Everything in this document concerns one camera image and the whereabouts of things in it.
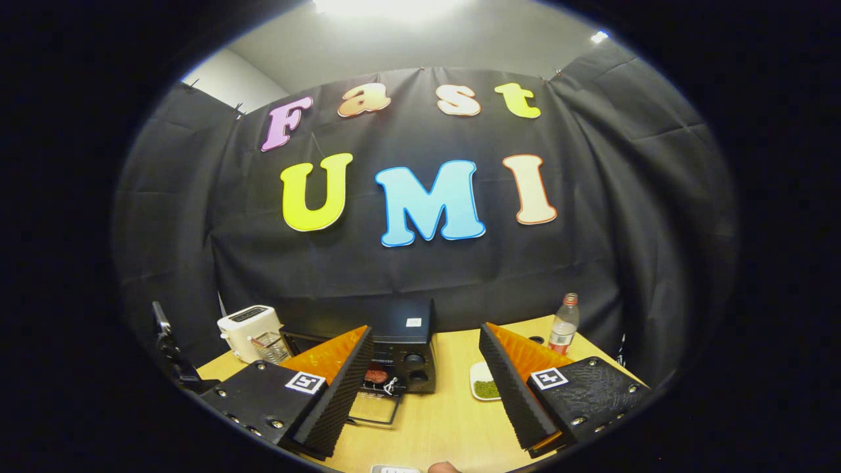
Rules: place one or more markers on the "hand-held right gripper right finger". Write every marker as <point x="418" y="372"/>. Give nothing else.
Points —
<point x="509" y="394"/>

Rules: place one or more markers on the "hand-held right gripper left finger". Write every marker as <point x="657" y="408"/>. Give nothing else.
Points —
<point x="341" y="394"/>

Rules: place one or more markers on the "red braised meat piece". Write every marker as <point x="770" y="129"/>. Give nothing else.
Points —
<point x="376" y="376"/>

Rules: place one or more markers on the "black electric oven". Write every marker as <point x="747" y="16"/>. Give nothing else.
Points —
<point x="407" y="328"/>

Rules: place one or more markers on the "green beans pile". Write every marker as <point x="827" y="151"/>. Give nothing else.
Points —
<point x="486" y="389"/>

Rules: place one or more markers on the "white divided plate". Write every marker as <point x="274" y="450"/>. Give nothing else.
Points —
<point x="479" y="371"/>

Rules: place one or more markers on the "white toaster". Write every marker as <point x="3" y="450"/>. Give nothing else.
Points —
<point x="243" y="328"/>

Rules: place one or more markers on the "clear glass cup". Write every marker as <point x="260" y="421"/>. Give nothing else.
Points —
<point x="271" y="348"/>

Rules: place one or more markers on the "clear bottle red label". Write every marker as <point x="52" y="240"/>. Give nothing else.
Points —
<point x="564" y="328"/>

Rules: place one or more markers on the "white rectangular tray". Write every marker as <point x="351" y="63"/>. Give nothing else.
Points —
<point x="394" y="470"/>

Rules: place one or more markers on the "small ceiling light panel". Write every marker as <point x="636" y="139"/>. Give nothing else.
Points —
<point x="599" y="37"/>

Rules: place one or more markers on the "large ceiling light panel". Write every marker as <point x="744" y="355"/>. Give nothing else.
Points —
<point x="387" y="8"/>

